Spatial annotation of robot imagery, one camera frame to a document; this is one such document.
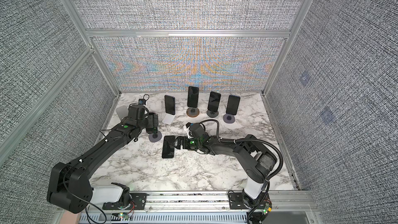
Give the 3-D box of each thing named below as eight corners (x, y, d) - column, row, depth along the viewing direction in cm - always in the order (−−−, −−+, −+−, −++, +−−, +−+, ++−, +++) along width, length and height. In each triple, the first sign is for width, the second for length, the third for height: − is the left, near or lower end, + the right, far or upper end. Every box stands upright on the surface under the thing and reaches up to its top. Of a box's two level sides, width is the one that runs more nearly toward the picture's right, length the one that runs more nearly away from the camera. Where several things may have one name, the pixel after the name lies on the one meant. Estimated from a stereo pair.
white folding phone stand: (162, 123, 104) (161, 121, 102) (166, 114, 109) (165, 112, 107) (171, 125, 103) (171, 123, 102) (175, 116, 108) (174, 114, 106)
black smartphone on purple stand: (224, 118, 106) (228, 100, 92) (225, 112, 109) (229, 94, 95) (234, 120, 105) (239, 102, 91) (234, 114, 108) (240, 96, 94)
